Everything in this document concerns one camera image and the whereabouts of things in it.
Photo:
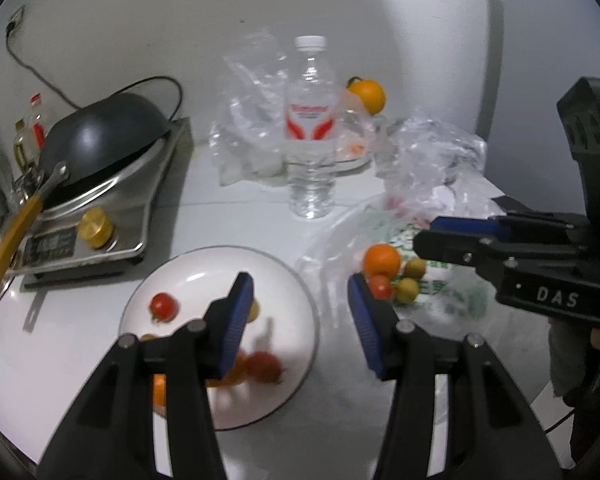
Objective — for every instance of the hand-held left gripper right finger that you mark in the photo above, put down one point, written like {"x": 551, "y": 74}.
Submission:
{"x": 367, "y": 330}

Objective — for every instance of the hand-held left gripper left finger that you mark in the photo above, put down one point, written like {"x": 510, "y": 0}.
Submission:
{"x": 232, "y": 325}

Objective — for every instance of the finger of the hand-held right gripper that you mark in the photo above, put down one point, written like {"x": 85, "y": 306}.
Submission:
{"x": 465, "y": 226}
{"x": 445, "y": 249}

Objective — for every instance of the longan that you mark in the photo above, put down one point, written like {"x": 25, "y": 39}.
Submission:
{"x": 407, "y": 290}
{"x": 253, "y": 310}
{"x": 415, "y": 267}

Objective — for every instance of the cherry tomato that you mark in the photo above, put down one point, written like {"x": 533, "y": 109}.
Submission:
{"x": 265, "y": 366}
{"x": 380, "y": 286}
{"x": 164, "y": 306}

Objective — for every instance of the tangerine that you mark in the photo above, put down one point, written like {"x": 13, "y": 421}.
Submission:
{"x": 232, "y": 372}
{"x": 159, "y": 392}
{"x": 381, "y": 259}

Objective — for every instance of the white plate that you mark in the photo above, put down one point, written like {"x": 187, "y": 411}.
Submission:
{"x": 200, "y": 275}

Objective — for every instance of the green printed plastic bag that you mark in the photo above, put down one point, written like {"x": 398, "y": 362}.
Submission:
{"x": 340, "y": 255}

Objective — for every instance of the crumpled clear plastic bag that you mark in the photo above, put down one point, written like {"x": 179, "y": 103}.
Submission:
{"x": 430, "y": 160}

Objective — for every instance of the clear water bottle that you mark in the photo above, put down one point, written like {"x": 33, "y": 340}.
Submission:
{"x": 310, "y": 180}

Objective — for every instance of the steel induction cooker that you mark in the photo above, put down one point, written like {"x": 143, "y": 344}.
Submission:
{"x": 145, "y": 200}

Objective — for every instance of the grey cabinet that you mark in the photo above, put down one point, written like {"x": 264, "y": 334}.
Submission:
{"x": 540, "y": 35}

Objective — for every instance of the large orange with stem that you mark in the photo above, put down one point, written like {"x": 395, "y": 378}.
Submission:
{"x": 367, "y": 95}

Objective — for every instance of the cooking oil bottle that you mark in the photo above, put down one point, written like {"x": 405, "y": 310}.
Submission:
{"x": 22, "y": 147}

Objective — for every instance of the small wall socket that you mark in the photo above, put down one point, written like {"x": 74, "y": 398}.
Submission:
{"x": 17, "y": 17}

